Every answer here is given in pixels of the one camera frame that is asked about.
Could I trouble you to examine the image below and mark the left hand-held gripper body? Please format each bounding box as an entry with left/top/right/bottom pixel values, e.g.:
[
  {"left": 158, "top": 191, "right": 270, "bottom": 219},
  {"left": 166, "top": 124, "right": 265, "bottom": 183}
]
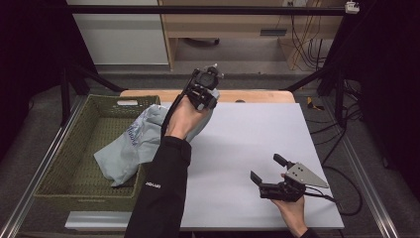
[{"left": 184, "top": 64, "right": 225, "bottom": 104}]

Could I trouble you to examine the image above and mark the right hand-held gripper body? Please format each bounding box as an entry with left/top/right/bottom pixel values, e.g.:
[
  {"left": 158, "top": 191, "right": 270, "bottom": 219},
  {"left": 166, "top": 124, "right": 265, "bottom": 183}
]
[{"left": 259, "top": 161, "right": 330, "bottom": 203}]

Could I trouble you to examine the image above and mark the light grey-blue garment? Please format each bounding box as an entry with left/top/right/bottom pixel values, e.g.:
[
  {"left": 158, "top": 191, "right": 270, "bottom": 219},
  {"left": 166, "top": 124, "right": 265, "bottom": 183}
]
[{"left": 93, "top": 88, "right": 220, "bottom": 188}]

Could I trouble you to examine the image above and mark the green woven basket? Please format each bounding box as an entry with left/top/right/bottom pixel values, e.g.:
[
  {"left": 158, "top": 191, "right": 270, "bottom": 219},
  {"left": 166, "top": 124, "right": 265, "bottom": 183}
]
[{"left": 33, "top": 94, "right": 161, "bottom": 213}]

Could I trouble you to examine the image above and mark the person's right hand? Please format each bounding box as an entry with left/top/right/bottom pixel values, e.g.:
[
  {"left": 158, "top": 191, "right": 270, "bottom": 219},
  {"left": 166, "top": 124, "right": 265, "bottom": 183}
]
[{"left": 269, "top": 173, "right": 310, "bottom": 238}]

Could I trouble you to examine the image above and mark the person's left hand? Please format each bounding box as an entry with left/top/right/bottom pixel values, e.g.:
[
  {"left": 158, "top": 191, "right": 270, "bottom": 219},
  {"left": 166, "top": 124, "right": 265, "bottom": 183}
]
[{"left": 164, "top": 95, "right": 212, "bottom": 141}]

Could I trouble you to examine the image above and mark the wooden desk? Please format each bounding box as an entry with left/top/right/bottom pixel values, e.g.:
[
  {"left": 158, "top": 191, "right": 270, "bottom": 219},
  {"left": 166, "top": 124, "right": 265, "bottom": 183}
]
[{"left": 157, "top": 0, "right": 345, "bottom": 72}]

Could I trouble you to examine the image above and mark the yellow and black tool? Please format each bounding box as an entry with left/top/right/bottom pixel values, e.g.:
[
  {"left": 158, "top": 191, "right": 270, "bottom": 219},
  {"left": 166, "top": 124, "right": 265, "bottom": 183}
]
[{"left": 306, "top": 96, "right": 325, "bottom": 112}]

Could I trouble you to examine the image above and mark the black stand leg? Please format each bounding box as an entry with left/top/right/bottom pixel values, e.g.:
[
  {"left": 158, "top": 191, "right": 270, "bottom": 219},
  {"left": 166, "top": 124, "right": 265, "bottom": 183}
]
[
  {"left": 59, "top": 61, "right": 128, "bottom": 127},
  {"left": 279, "top": 61, "right": 348, "bottom": 127}
]

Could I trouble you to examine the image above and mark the white cabinet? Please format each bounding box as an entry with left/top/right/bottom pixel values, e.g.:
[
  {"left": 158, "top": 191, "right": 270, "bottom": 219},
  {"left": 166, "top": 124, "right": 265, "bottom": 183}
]
[{"left": 65, "top": 0, "right": 169, "bottom": 66}]

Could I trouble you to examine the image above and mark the small white device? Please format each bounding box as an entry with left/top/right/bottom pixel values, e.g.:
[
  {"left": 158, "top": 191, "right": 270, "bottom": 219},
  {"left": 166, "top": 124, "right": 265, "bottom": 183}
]
[{"left": 344, "top": 1, "right": 361, "bottom": 15}]

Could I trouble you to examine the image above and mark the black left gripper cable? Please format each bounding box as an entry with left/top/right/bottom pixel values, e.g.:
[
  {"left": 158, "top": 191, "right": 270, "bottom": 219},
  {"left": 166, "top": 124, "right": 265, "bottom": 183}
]
[{"left": 160, "top": 74, "right": 196, "bottom": 137}]

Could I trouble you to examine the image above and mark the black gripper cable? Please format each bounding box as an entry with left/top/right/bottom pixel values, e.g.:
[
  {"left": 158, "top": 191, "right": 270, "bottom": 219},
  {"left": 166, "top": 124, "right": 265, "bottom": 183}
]
[
  {"left": 303, "top": 164, "right": 364, "bottom": 217},
  {"left": 160, "top": 74, "right": 196, "bottom": 137}
]

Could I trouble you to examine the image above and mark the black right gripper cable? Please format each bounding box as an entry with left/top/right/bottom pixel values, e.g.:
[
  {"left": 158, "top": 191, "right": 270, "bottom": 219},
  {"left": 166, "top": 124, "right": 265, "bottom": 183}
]
[{"left": 303, "top": 164, "right": 364, "bottom": 217}]

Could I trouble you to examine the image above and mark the black metal frame bar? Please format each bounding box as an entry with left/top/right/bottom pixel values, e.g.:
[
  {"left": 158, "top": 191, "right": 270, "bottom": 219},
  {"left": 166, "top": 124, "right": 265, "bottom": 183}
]
[{"left": 65, "top": 4, "right": 348, "bottom": 17}]

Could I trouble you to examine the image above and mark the aluminium rail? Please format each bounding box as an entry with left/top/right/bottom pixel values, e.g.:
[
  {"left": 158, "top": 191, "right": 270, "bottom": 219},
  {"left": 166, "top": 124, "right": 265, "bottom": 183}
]
[
  {"left": 0, "top": 94, "right": 87, "bottom": 238},
  {"left": 340, "top": 132, "right": 401, "bottom": 238}
]

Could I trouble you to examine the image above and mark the bundle of hanging cables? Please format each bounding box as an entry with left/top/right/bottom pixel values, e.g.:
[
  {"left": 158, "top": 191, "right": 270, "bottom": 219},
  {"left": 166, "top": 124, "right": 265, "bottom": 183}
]
[{"left": 288, "top": 14, "right": 329, "bottom": 71}]

